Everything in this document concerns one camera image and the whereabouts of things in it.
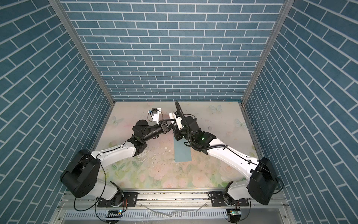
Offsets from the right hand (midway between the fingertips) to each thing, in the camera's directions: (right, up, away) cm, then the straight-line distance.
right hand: (173, 124), depth 78 cm
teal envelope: (+5, -20, +13) cm, 24 cm away
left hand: (+2, +1, -2) cm, 3 cm away
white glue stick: (0, +5, -2) cm, 5 cm away
